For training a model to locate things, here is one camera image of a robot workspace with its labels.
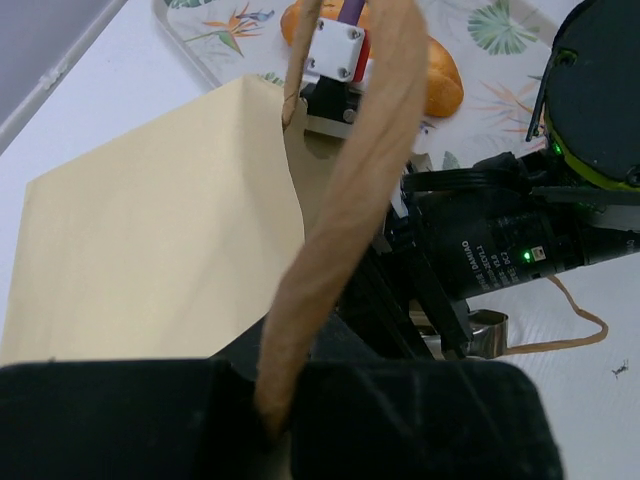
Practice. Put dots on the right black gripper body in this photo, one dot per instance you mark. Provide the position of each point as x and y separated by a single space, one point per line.
450 235

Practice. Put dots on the small round fake bun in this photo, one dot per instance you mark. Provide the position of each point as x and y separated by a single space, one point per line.
444 90

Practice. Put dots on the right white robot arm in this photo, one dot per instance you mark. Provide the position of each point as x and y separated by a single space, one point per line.
587 104

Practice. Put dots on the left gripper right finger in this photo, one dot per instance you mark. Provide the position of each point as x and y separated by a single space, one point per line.
420 420

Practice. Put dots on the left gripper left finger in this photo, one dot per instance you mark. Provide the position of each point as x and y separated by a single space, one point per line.
151 419

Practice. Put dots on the brown paper bag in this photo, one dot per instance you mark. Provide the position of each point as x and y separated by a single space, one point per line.
171 240

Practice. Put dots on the floral leaf pattern tray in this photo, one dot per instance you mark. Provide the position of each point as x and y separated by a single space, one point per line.
486 64

